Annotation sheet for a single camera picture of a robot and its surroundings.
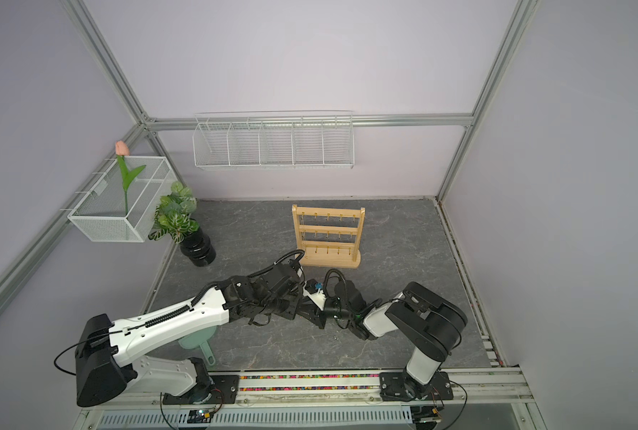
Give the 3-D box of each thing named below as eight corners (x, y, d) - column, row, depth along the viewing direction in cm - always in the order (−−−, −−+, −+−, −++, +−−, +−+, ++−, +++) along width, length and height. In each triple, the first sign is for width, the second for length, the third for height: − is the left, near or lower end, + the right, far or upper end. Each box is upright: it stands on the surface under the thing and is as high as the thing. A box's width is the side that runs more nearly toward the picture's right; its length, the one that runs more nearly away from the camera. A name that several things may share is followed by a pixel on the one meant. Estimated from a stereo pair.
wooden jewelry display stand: (299, 265, 102) (291, 218, 80) (301, 252, 105) (293, 205, 84) (357, 268, 101) (364, 222, 79) (357, 256, 104) (364, 208, 83)
